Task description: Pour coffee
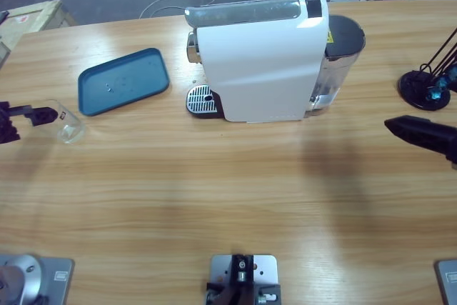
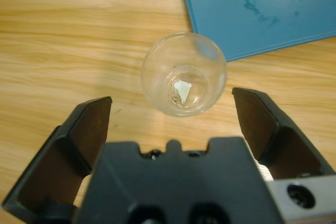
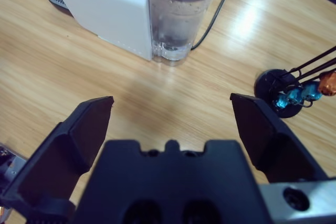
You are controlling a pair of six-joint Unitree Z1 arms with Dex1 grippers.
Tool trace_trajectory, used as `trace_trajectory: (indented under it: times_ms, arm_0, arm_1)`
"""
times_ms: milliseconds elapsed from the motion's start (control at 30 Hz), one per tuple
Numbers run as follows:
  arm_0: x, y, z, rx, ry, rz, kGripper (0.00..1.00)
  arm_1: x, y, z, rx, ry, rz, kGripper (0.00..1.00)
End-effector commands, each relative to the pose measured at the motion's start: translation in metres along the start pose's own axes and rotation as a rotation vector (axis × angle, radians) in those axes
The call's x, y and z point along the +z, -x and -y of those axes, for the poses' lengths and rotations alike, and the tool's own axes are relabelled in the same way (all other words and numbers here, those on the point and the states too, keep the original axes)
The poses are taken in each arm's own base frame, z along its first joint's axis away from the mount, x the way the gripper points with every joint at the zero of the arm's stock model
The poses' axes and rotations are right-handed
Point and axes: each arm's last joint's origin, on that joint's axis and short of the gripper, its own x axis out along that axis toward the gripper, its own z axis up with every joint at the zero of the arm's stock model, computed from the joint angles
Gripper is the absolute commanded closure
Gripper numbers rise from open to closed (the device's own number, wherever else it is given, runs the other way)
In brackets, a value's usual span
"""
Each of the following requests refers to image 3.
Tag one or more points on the black capsule holder thin rods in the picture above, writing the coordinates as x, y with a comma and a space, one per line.
267, 79

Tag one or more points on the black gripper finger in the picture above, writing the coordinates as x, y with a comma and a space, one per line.
275, 145
65, 150

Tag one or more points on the orange foil coffee capsule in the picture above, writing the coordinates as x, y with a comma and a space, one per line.
328, 83

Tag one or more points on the clear water tank black lid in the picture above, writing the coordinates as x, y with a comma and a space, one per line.
178, 19

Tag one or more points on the white capsule coffee machine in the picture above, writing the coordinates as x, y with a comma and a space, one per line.
105, 6

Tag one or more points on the blue foil coffee capsule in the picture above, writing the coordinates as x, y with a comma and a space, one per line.
312, 91
286, 99

